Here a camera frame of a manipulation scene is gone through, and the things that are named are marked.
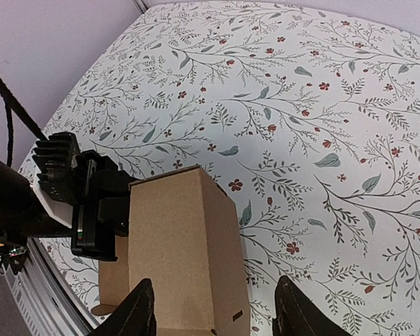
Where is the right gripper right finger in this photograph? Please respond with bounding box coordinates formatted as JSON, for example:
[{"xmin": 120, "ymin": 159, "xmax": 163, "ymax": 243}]
[{"xmin": 272, "ymin": 275, "xmax": 349, "ymax": 336}]

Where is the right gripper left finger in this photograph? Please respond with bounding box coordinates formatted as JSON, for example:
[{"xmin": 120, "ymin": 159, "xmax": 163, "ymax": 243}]
[{"xmin": 87, "ymin": 278, "xmax": 157, "ymax": 336}]

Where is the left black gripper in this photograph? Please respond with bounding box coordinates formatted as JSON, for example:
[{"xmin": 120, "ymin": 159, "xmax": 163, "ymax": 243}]
[{"xmin": 71, "ymin": 150, "xmax": 132, "ymax": 262}]

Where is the brown cardboard box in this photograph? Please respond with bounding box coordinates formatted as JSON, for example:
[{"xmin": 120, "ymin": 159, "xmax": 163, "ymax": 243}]
[{"xmin": 91, "ymin": 166, "xmax": 250, "ymax": 335}]

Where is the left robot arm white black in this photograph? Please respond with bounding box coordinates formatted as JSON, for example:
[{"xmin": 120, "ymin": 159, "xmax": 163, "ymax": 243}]
[{"xmin": 0, "ymin": 150, "xmax": 134, "ymax": 262}]

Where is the floral patterned table mat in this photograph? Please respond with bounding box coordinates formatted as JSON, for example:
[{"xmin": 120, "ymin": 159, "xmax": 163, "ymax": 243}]
[{"xmin": 44, "ymin": 1, "xmax": 420, "ymax": 335}]

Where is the front aluminium rail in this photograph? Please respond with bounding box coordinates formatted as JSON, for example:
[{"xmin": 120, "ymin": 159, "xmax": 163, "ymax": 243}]
[{"xmin": 3, "ymin": 239, "xmax": 100, "ymax": 335}]

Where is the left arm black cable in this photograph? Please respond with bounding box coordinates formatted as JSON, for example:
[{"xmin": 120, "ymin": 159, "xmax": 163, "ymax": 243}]
[{"xmin": 0, "ymin": 62, "xmax": 48, "ymax": 167}]

